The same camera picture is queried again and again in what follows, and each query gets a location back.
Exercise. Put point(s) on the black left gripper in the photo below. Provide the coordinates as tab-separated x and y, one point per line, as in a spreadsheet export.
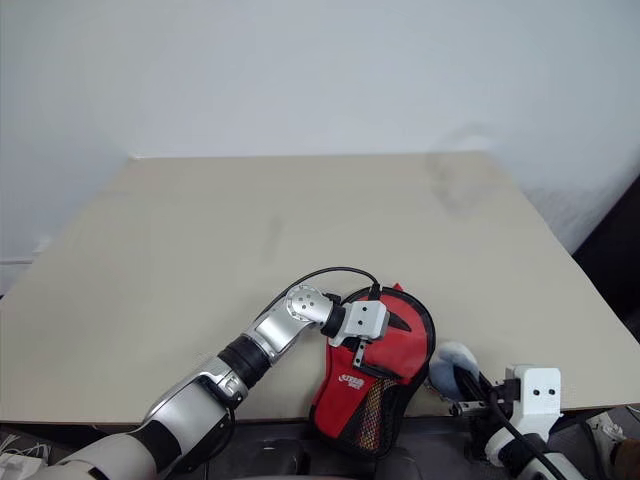
361	352

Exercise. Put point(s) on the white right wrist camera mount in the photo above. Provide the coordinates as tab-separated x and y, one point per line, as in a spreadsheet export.
537	400

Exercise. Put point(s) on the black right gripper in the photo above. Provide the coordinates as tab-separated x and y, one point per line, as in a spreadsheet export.
502	392

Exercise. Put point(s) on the blue grey soft sponge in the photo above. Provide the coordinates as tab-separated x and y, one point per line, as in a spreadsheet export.
450	364

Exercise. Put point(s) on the dark rounded shape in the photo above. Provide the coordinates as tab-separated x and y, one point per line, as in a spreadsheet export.
272	462

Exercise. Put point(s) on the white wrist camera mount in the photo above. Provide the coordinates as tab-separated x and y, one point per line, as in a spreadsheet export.
365	320
537	400

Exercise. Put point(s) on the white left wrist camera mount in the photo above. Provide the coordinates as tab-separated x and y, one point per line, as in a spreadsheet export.
365	320

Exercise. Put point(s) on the dark cabinet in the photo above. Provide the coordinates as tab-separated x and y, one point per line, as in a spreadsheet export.
617	260

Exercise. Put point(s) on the red black paddle case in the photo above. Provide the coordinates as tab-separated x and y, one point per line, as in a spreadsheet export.
350	400

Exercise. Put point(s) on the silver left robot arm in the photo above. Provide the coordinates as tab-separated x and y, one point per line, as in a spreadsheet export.
270	335

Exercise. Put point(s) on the black table leg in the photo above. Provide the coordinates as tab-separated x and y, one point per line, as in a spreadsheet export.
482	440

